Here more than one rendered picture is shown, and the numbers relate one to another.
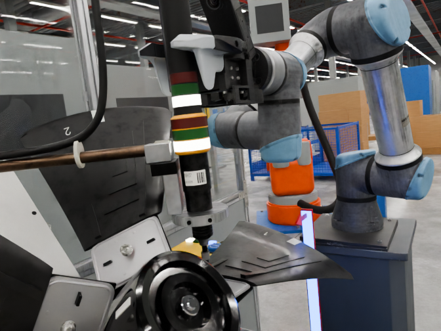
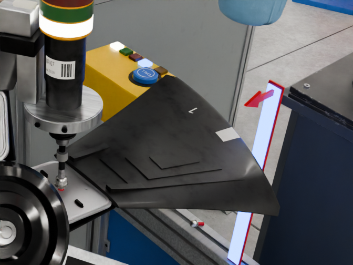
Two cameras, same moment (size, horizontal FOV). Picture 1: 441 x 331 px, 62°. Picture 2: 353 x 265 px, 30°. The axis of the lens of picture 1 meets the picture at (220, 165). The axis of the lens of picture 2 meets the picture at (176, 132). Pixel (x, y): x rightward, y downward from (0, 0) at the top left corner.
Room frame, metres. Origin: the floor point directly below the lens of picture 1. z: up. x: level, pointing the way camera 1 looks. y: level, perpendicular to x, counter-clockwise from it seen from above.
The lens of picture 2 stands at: (-0.04, -0.12, 1.61)
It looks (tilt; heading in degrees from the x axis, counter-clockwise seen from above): 34 degrees down; 6
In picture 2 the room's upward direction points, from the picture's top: 8 degrees clockwise
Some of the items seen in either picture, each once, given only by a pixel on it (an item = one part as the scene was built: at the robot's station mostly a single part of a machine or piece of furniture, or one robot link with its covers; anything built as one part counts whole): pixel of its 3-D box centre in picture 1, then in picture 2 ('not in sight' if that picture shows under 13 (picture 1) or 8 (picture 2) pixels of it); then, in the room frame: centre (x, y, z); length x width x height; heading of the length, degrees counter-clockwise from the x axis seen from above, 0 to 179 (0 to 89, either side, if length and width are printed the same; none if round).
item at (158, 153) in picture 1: (188, 180); (53, 62); (0.44, 0.04, 1.33); 0.09 x 0.07 x 0.10; 91
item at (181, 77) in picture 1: (184, 79); not in sight; (0.44, 0.03, 1.45); 0.03 x 0.03 x 0.01
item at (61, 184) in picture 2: not in sight; (61, 186); (0.44, 0.03, 1.19); 0.01 x 0.01 x 0.03
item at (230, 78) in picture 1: (231, 74); not in sight; (0.53, -0.03, 1.45); 0.12 x 0.08 x 0.09; 146
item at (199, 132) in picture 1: (190, 133); (66, 4); (0.44, 0.03, 1.38); 0.04 x 0.04 x 0.01
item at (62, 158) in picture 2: (206, 261); (61, 161); (0.44, 0.03, 1.22); 0.01 x 0.01 x 0.05
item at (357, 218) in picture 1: (356, 209); not in sight; (1.10, -0.40, 1.07); 0.15 x 0.15 x 0.10
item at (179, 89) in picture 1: (185, 90); not in sight; (0.44, 0.03, 1.43); 0.03 x 0.03 x 0.01
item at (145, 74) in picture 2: (215, 247); (145, 76); (0.88, 0.03, 1.08); 0.04 x 0.04 x 0.02
